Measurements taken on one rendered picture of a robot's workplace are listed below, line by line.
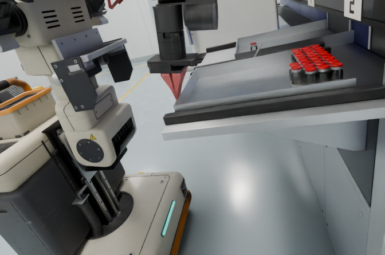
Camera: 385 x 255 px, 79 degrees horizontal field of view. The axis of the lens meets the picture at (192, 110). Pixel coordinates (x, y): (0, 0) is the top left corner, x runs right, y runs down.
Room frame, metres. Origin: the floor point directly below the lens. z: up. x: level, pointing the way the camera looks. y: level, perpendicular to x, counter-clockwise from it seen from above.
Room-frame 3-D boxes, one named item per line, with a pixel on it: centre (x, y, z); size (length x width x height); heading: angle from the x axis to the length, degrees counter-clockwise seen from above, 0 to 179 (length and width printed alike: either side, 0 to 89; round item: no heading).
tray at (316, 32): (0.82, -0.38, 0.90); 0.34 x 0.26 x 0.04; 72
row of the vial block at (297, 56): (0.50, -0.27, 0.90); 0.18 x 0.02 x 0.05; 162
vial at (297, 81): (0.45, -0.23, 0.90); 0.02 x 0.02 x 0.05
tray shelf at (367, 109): (0.68, -0.26, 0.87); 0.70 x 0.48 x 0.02; 162
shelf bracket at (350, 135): (0.45, -0.18, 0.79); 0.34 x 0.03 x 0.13; 72
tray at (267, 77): (0.53, -0.16, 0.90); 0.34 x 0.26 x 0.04; 72
